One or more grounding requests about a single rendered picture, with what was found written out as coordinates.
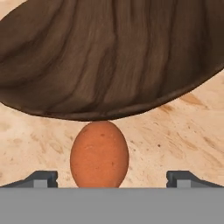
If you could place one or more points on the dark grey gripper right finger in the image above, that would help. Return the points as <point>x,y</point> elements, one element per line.
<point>182,178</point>

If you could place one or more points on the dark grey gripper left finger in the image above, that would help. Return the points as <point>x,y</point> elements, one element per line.
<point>40,178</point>

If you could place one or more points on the dark brown wooden bowl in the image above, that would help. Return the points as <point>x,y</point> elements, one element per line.
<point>108,55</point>

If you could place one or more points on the brown egg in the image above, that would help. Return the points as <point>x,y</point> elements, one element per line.
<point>99,156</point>

